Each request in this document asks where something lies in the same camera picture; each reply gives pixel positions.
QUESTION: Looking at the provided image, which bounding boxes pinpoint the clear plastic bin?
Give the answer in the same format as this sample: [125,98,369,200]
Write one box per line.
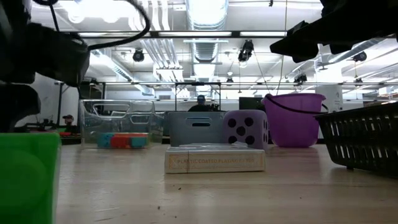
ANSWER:
[79,99,165,149]

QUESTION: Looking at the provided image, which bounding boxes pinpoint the black slotted basket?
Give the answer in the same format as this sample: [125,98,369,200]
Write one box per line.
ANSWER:
[313,101,398,177]

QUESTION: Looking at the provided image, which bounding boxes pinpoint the background workbench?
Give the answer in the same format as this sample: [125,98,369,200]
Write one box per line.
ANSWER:
[14,123,82,146]

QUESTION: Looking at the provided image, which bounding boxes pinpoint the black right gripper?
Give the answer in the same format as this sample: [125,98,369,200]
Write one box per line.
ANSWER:
[269,0,398,63]

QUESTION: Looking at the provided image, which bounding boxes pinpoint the black aluminium rig frame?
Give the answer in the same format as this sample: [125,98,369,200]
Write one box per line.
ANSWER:
[71,30,398,39]

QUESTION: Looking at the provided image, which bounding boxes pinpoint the person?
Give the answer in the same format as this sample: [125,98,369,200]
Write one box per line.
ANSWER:
[62,114,79,134]
[187,95,215,113]

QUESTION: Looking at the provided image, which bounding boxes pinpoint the playing cards box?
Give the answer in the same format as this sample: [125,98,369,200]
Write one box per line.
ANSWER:
[164,146,267,174]

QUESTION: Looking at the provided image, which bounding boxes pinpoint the purple bucket with handle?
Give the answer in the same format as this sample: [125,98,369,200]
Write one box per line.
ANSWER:
[261,92,330,149]

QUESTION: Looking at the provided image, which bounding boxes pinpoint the orange toy brick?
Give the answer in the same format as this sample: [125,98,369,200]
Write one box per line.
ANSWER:
[113,133,149,138]

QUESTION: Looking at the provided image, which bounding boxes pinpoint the green toy brick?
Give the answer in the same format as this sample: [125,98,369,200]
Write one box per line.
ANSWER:
[0,132,62,224]

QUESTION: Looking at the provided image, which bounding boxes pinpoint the gray plastic bin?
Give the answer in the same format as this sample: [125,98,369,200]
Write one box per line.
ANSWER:
[167,111,228,147]

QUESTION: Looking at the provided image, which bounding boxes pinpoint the teal toy brick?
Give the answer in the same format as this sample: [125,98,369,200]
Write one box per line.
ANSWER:
[96,133,114,149]
[130,136,149,149]

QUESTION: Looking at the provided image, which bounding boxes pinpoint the purple foam die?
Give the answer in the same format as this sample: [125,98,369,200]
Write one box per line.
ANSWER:
[221,109,270,151]

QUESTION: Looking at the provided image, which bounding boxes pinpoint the silver ventilation duct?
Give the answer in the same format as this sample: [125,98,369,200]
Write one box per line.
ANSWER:
[185,0,229,63]

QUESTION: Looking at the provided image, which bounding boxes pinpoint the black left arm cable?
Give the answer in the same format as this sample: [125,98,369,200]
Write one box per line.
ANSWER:
[88,0,152,52]

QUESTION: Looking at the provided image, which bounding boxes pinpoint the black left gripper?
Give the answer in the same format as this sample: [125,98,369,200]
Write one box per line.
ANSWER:
[0,21,91,133]

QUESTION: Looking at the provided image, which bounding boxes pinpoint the black background monitor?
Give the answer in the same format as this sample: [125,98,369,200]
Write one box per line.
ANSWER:
[238,96,265,112]

